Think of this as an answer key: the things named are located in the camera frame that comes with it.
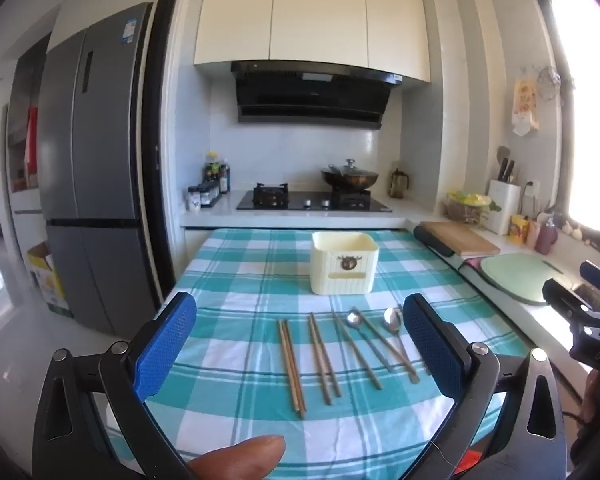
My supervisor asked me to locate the person's right hand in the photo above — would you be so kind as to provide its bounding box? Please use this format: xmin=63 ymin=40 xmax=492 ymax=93
xmin=580 ymin=371 xmax=600 ymax=431

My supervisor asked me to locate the black door frame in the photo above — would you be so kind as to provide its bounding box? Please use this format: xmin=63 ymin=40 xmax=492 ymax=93
xmin=139 ymin=0 xmax=191 ymax=313

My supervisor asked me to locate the group of condiment bottles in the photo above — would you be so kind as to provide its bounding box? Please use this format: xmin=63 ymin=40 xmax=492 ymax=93
xmin=187 ymin=182 xmax=222 ymax=211

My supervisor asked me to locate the wooden cutting board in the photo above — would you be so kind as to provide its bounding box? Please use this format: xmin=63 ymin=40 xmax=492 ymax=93
xmin=420 ymin=221 xmax=501 ymax=257

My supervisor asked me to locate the white wall cabinet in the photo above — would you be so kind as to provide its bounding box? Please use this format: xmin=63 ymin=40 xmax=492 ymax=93
xmin=194 ymin=0 xmax=432 ymax=83

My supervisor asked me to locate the hanging wire strainer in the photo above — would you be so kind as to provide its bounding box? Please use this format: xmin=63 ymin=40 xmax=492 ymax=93
xmin=537 ymin=65 xmax=564 ymax=102

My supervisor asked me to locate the hanging printed towel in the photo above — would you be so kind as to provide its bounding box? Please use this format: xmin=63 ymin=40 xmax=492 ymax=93
xmin=511 ymin=77 xmax=540 ymax=137

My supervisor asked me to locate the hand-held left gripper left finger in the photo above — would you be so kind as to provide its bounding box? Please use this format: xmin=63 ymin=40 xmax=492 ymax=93
xmin=32 ymin=291 xmax=198 ymax=480

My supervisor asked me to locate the teal checked tablecloth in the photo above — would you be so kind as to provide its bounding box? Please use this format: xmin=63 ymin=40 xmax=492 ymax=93
xmin=97 ymin=227 xmax=536 ymax=480

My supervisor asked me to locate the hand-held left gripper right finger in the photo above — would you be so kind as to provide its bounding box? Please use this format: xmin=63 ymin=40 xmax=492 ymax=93
xmin=402 ymin=292 xmax=566 ymax=480

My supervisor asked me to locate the black range hood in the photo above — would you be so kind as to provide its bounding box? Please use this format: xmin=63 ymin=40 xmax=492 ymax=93
xmin=231 ymin=61 xmax=403 ymax=131

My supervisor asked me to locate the cardboard box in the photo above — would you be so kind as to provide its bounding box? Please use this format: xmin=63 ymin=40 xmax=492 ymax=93
xmin=27 ymin=242 xmax=74 ymax=318

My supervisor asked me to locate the person's left hand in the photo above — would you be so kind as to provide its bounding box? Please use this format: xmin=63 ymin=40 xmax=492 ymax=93
xmin=187 ymin=435 xmax=287 ymax=480

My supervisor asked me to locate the black gas hob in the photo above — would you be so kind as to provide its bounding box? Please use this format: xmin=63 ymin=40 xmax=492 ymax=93
xmin=236 ymin=183 xmax=393 ymax=212

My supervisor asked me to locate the green cutting board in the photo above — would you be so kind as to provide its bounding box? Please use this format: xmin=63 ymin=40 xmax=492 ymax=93
xmin=480 ymin=255 xmax=581 ymax=306

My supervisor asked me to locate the yellow packet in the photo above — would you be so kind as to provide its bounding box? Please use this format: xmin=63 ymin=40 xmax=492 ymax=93
xmin=510 ymin=214 xmax=531 ymax=245

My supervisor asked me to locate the metal spoon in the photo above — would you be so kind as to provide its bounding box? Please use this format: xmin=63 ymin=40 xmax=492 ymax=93
xmin=346 ymin=311 xmax=395 ymax=373
xmin=383 ymin=307 xmax=421 ymax=378

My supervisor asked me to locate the wire basket with yellow items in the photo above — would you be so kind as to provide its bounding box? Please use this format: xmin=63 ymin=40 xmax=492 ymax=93
xmin=442 ymin=190 xmax=502 ymax=224

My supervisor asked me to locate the wok with glass lid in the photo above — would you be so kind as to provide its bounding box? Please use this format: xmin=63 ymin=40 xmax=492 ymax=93
xmin=321 ymin=159 xmax=380 ymax=194

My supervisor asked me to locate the window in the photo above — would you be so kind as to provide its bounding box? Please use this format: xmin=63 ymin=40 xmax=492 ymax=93
xmin=550 ymin=0 xmax=600 ymax=241

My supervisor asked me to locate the white knife block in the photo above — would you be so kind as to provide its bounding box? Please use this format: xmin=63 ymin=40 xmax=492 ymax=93
xmin=487 ymin=146 xmax=522 ymax=237

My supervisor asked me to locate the black oblong mat roll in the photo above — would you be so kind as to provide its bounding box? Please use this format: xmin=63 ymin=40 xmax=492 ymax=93
xmin=413 ymin=225 xmax=456 ymax=257

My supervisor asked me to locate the grey refrigerator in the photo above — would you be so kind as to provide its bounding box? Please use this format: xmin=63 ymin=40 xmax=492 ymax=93
xmin=37 ymin=2 xmax=156 ymax=336

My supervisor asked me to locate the cream ribbed utensil holder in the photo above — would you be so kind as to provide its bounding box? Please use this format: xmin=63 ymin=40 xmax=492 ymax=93
xmin=310 ymin=231 xmax=380 ymax=295

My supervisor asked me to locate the pink bottle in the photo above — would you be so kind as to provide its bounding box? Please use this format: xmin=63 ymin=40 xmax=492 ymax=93
xmin=535 ymin=217 xmax=559 ymax=255

